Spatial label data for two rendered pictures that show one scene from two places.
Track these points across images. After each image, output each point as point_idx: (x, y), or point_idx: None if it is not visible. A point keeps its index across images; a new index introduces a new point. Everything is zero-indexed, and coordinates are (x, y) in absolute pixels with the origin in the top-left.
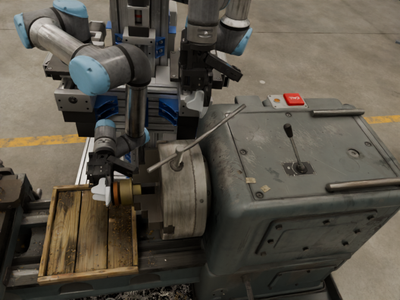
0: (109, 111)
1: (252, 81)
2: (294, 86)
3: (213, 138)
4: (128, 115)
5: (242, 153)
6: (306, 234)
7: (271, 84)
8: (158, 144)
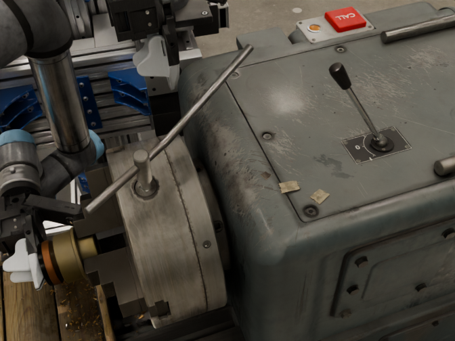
0: (26, 114)
1: (280, 13)
2: (353, 6)
3: (209, 123)
4: (51, 114)
5: (265, 139)
6: (416, 262)
7: (313, 11)
8: (107, 155)
